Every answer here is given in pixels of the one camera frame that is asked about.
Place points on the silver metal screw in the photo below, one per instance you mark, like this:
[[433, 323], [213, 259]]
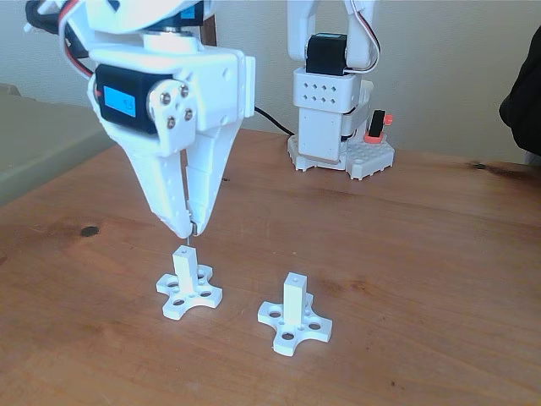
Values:
[[192, 229]]

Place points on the orange black table clamp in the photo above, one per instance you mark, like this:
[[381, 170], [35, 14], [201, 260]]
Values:
[[376, 127]]

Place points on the black fabric bundle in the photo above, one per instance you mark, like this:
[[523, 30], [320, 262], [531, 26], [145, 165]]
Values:
[[524, 105]]

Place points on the brown wooden post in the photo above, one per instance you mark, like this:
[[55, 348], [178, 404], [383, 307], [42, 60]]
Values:
[[210, 29]]

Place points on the white cross-base post stand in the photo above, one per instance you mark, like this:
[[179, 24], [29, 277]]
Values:
[[186, 270], [293, 300]]

